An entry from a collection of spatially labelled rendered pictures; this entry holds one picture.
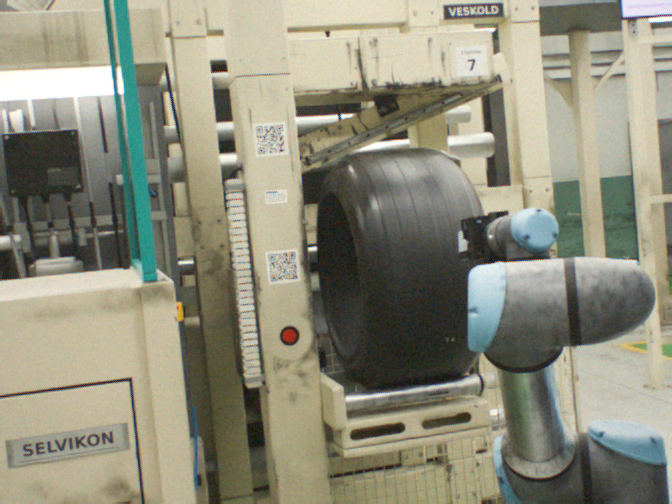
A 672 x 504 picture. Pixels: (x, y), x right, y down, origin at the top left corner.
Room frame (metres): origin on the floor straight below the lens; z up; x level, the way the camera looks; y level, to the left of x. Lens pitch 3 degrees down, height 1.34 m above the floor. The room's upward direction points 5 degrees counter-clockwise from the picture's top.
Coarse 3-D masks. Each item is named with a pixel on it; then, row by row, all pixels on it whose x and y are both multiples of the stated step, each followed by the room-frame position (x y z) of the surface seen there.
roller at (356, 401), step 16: (400, 384) 2.09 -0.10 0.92; (416, 384) 2.09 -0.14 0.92; (432, 384) 2.09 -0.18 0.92; (448, 384) 2.10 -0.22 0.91; (464, 384) 2.10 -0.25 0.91; (480, 384) 2.11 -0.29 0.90; (352, 400) 2.04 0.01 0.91; (368, 400) 2.05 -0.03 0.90; (384, 400) 2.05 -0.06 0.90; (400, 400) 2.07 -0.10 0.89; (416, 400) 2.08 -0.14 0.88
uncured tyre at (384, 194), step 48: (336, 192) 2.14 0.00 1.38; (384, 192) 2.01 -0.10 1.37; (432, 192) 2.02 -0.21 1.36; (336, 240) 2.47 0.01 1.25; (384, 240) 1.95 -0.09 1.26; (432, 240) 1.97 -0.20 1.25; (336, 288) 2.46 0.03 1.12; (384, 288) 1.95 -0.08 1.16; (432, 288) 1.96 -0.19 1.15; (336, 336) 2.32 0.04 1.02; (384, 336) 1.98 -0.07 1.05; (432, 336) 1.99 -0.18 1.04; (384, 384) 2.09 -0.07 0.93
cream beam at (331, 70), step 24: (312, 48) 2.38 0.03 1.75; (336, 48) 2.40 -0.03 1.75; (360, 48) 2.41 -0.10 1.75; (384, 48) 2.43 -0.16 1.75; (408, 48) 2.44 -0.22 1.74; (432, 48) 2.46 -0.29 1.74; (312, 72) 2.38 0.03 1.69; (336, 72) 2.39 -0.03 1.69; (360, 72) 2.41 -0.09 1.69; (384, 72) 2.43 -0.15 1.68; (408, 72) 2.44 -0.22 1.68; (432, 72) 2.46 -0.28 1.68; (456, 72) 2.48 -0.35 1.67; (312, 96) 2.42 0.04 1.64; (336, 96) 2.47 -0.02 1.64; (360, 96) 2.52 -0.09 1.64
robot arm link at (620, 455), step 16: (592, 432) 1.45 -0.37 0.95; (608, 432) 1.43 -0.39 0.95; (624, 432) 1.44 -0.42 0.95; (640, 432) 1.44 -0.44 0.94; (656, 432) 1.45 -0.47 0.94; (592, 448) 1.44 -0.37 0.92; (608, 448) 1.42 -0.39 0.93; (624, 448) 1.41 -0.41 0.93; (640, 448) 1.41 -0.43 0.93; (656, 448) 1.42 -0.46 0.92; (592, 464) 1.43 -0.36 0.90; (608, 464) 1.42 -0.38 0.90; (624, 464) 1.41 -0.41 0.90; (640, 464) 1.41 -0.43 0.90; (656, 464) 1.41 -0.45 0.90; (592, 480) 1.42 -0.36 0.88; (608, 480) 1.42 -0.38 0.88; (624, 480) 1.41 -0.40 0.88; (640, 480) 1.41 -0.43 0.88; (656, 480) 1.41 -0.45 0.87; (592, 496) 1.43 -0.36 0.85; (608, 496) 1.42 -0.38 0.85; (624, 496) 1.41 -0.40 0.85; (640, 496) 1.41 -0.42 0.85; (656, 496) 1.41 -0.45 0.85
